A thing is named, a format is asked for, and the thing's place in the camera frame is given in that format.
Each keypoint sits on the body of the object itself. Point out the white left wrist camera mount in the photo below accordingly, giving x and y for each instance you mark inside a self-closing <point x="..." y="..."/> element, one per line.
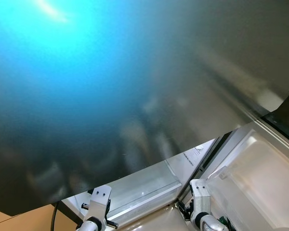
<point x="100" y="199"/>

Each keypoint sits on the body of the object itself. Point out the silver fridge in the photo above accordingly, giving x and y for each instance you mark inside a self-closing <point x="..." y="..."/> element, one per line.
<point x="86" y="96"/>

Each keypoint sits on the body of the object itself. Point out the wooden table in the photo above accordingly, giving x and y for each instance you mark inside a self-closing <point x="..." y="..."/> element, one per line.
<point x="19" y="221"/>

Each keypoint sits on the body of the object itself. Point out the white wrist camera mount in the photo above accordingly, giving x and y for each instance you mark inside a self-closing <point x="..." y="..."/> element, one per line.
<point x="100" y="199"/>
<point x="200" y="192"/>

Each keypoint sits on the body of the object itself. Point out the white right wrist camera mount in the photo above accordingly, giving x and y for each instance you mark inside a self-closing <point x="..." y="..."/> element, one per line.
<point x="200" y="192"/>

